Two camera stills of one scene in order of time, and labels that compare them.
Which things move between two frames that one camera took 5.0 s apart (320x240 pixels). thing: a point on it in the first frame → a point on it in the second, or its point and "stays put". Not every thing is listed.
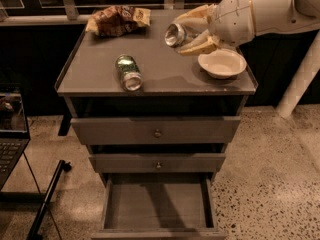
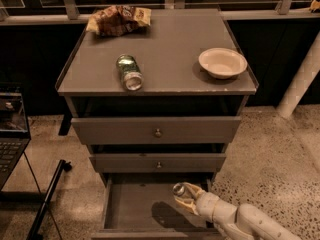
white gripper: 232,18 → 207,206
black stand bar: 34,233 stays put
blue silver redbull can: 179,35 → 178,188
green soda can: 131,76 stays put
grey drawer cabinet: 156,125 stays put
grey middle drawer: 195,163 stays put
